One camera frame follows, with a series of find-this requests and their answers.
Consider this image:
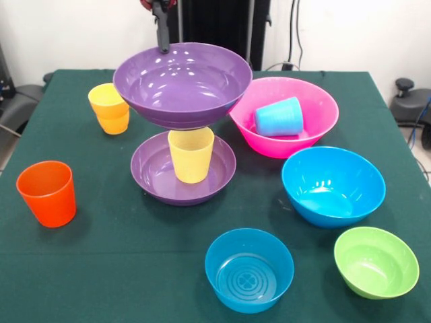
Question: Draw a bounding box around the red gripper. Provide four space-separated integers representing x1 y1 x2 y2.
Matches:
139 0 178 54

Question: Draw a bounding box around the purple bowl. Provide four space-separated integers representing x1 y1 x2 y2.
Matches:
112 42 254 131
130 130 238 207

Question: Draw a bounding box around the pale yellow translucent cup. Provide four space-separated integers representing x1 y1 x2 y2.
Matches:
168 127 216 184

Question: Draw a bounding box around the blue cup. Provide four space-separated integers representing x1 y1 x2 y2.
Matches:
253 96 304 138

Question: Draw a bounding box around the small blue patterned bowl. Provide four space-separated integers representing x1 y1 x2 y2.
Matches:
204 227 296 315

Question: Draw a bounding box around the amber yellow cup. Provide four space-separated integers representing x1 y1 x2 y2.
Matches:
95 109 131 136

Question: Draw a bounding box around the pink bowl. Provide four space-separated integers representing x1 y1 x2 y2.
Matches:
228 76 339 159

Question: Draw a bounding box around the orange cup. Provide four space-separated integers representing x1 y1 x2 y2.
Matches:
15 160 77 229

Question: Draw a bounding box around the large blue bowl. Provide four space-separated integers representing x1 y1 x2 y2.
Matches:
281 146 387 229

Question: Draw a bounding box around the dark green table cloth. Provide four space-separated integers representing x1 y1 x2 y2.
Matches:
0 69 431 323

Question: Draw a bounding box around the green bowl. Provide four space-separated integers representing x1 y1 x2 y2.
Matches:
333 226 420 299

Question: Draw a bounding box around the black wall cable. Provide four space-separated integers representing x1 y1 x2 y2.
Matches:
295 0 304 70
288 0 297 65

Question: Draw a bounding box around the black pedestal leg with caster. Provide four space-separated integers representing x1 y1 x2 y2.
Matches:
389 77 431 151
0 72 53 137

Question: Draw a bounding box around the blue cable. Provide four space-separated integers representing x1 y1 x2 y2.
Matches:
407 96 431 147

